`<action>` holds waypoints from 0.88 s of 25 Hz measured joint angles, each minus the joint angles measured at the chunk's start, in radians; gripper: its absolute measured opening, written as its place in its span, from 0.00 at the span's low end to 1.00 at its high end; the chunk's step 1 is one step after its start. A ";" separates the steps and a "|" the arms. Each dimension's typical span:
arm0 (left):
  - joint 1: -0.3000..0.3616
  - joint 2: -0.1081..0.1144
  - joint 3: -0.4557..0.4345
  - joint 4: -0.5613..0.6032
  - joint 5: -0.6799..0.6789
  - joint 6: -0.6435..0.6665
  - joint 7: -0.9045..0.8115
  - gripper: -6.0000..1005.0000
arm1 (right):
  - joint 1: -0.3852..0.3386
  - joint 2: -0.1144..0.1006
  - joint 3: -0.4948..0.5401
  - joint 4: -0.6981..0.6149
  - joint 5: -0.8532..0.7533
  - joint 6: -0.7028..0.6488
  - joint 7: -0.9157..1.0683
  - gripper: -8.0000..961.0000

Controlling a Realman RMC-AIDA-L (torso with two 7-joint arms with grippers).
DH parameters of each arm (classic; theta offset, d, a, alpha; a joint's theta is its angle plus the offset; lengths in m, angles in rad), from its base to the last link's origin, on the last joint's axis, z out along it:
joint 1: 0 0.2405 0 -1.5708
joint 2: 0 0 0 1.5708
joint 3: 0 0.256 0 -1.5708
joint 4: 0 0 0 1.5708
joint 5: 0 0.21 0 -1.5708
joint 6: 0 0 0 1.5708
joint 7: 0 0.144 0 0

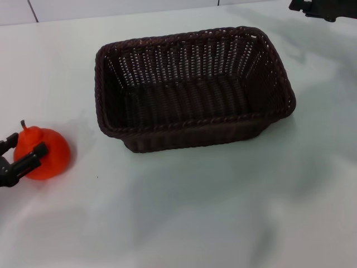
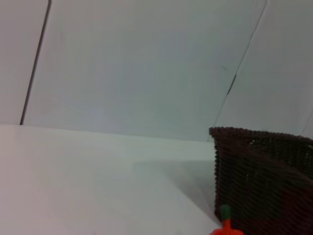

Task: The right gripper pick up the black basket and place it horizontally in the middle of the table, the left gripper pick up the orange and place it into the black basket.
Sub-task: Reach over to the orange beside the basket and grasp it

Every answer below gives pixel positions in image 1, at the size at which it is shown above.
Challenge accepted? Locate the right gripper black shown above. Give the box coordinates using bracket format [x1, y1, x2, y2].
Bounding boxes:
[288, 0, 357, 22]

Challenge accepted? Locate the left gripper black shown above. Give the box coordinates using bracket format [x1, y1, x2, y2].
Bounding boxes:
[0, 133, 49, 188]

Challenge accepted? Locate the dark brown woven basket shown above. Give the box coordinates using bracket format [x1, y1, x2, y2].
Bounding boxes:
[94, 26, 296, 154]

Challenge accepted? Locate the orange toy fruit with stem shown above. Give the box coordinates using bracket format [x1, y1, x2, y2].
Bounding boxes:
[13, 119, 71, 181]

